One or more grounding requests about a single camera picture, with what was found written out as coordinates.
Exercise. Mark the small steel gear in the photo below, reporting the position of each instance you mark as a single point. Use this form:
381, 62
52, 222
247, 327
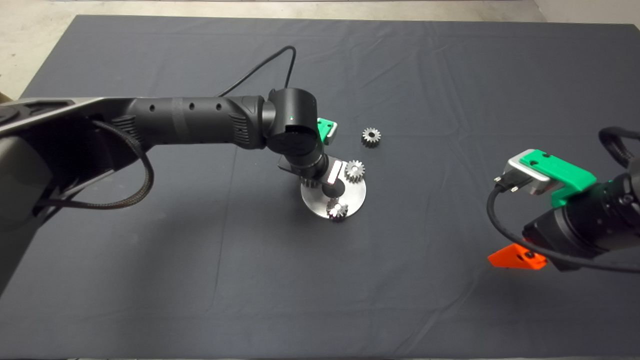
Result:
357, 176
366, 141
332, 212

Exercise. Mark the large steel gear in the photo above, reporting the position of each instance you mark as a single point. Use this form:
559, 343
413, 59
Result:
307, 182

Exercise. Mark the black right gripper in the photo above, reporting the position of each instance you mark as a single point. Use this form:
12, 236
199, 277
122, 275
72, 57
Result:
575, 235

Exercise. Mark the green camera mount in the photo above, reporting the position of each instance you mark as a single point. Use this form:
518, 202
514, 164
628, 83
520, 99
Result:
565, 172
324, 129

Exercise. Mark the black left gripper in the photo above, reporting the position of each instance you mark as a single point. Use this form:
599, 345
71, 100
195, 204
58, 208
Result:
310, 165

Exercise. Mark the silver camera box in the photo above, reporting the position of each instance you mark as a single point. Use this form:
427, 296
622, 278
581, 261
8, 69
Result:
527, 177
334, 132

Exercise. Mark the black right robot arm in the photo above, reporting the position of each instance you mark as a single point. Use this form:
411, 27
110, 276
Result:
634, 210

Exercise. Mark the dark grey table cloth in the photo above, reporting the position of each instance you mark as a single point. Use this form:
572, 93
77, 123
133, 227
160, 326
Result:
300, 280

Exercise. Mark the round metal plate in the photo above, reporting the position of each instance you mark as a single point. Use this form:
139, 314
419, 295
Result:
352, 200

